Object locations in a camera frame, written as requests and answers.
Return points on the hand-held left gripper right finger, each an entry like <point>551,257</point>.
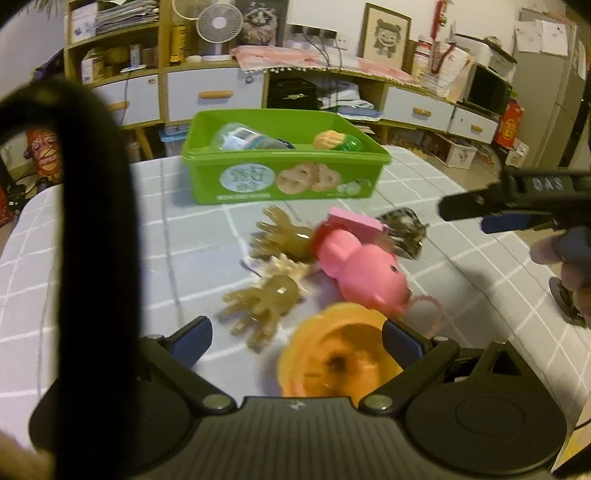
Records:
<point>401,344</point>

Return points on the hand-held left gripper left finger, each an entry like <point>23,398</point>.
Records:
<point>194,339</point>

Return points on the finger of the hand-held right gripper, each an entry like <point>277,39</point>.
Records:
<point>512,223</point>
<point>471,203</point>

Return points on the orange flower-shaped hair clip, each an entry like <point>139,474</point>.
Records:
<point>337,355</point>

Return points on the tan hair claw clip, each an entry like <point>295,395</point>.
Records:
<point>268,300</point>
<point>281,237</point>

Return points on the pink pig toy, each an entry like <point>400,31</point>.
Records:
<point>364,265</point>

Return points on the green plastic box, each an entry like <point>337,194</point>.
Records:
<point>286,173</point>

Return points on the person's right hand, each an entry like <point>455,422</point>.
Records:
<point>572,277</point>

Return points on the white printed cardboard box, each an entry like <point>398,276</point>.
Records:
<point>457,151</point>

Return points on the red gift box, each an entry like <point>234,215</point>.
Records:
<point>508,123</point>

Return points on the small white drawer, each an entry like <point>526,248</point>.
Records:
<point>473,125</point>

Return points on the grey refrigerator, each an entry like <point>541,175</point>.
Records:
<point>549,92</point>

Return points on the grey checked tablecloth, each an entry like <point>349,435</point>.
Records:
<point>194,240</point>

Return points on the black microwave oven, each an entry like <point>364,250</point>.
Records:
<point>489,90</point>

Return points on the yellow toy corn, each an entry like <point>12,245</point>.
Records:
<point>334,141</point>

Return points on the folded clothes pile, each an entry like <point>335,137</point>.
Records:
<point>351,104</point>

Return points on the low wooden sideboard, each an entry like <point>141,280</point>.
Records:
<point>369,78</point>

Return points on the red hanging ornament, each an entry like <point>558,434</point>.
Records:
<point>441,32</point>

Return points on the framed cartoon picture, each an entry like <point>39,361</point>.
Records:
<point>385,37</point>

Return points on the clear storage bin blue lid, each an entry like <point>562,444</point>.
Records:
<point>174,141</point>

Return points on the clear plastic jar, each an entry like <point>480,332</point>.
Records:
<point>244,137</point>

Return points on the black bag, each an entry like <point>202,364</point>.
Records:
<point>292,93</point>

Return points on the pink fringed cloth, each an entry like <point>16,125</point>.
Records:
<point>304,57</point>

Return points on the red printed paper bag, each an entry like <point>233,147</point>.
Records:
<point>3,205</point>

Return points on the red snack canister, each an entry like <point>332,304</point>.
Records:
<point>45,154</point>

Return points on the wooden shelf cabinet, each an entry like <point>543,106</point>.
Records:
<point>159,69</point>

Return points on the raccoon picture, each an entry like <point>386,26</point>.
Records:
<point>261,23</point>

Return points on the yellow packet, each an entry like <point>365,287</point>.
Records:
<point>180,44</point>

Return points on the white desk fan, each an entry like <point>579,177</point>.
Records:
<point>219,27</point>

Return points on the purple backpack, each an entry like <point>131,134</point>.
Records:
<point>48,67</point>

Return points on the white round fan guard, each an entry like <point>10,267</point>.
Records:
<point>184,10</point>

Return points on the stack of newspapers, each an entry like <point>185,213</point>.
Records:
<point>127,16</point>

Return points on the white carton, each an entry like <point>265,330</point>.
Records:
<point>83,19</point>

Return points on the wall power sockets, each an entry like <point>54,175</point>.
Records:
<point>314,33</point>

